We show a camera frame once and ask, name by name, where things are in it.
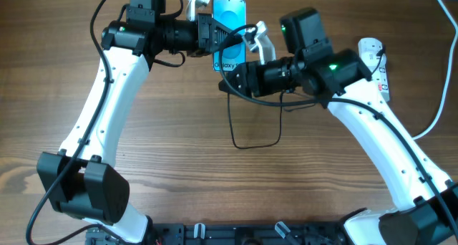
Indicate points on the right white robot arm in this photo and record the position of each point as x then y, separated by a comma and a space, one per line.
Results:
424, 196

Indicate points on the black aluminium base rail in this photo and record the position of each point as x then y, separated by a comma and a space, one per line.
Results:
309, 233

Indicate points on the white power strip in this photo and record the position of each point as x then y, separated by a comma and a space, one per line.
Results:
373, 54

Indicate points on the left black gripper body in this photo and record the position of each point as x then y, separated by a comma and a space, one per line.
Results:
186, 36

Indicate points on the blue Galaxy smartphone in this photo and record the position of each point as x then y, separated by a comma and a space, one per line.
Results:
232, 14

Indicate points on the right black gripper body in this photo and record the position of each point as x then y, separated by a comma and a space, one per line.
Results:
275, 77

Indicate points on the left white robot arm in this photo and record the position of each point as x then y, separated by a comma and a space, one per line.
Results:
80, 180

